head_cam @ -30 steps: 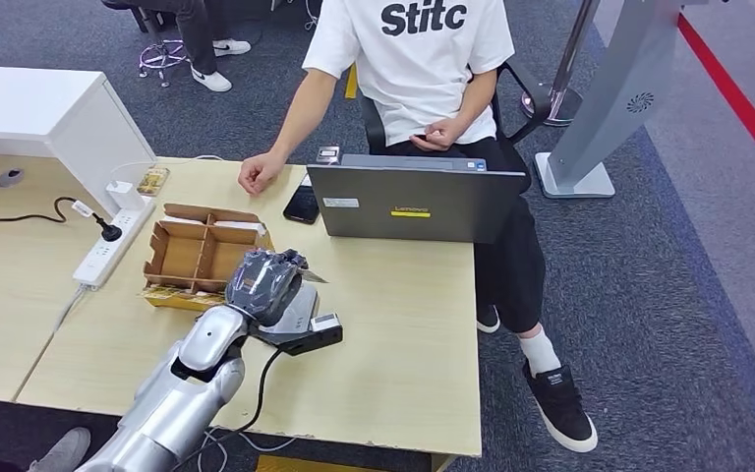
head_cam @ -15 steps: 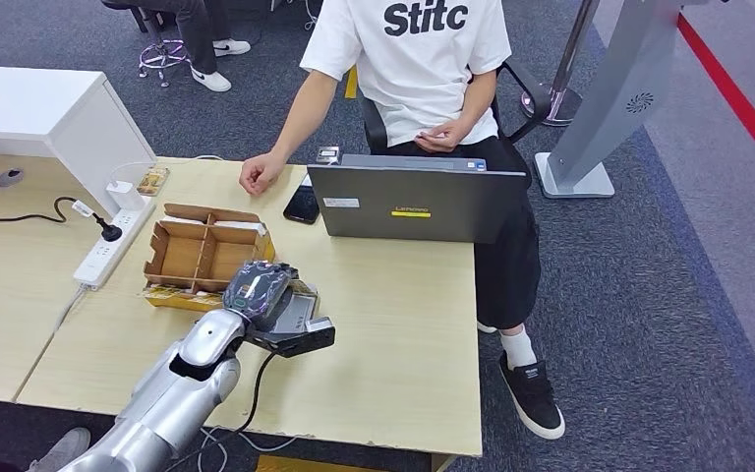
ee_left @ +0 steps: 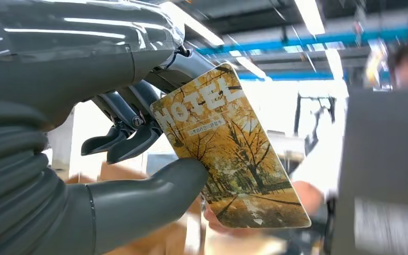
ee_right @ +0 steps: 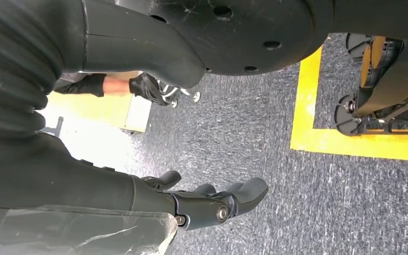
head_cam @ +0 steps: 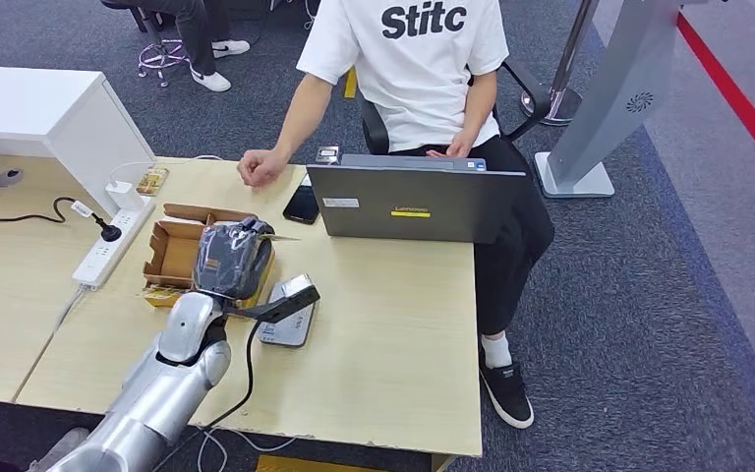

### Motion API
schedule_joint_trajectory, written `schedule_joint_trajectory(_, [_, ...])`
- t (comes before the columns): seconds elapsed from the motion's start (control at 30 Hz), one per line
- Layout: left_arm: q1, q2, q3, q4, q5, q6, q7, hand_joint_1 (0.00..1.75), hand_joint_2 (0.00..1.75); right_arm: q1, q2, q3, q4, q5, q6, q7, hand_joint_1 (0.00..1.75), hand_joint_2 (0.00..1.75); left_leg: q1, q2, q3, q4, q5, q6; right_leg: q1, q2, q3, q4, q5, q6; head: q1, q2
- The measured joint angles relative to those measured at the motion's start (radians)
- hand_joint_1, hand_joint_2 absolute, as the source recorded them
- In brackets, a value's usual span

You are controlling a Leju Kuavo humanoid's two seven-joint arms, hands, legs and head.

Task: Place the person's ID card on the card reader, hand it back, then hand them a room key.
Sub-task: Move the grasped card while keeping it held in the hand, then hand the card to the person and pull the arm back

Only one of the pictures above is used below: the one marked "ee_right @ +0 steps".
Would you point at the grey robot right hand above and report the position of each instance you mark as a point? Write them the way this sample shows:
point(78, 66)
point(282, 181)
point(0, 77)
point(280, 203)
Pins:
point(126, 45)

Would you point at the person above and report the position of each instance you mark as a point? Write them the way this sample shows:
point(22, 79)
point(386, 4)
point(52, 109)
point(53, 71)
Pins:
point(147, 89)

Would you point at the yellow wooden panel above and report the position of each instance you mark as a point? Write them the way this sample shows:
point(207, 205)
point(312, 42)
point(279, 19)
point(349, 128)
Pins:
point(98, 109)

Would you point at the yellow floor tape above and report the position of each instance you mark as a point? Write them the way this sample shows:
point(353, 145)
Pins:
point(306, 116)

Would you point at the clear plastic film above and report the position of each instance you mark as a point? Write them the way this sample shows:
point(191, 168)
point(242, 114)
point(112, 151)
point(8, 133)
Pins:
point(77, 232)

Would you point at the black wheeled stand base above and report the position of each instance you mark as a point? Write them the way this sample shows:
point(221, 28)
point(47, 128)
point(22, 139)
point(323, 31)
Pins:
point(383, 91)

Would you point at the black round base plate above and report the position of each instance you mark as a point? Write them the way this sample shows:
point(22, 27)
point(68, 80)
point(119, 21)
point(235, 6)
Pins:
point(260, 24)

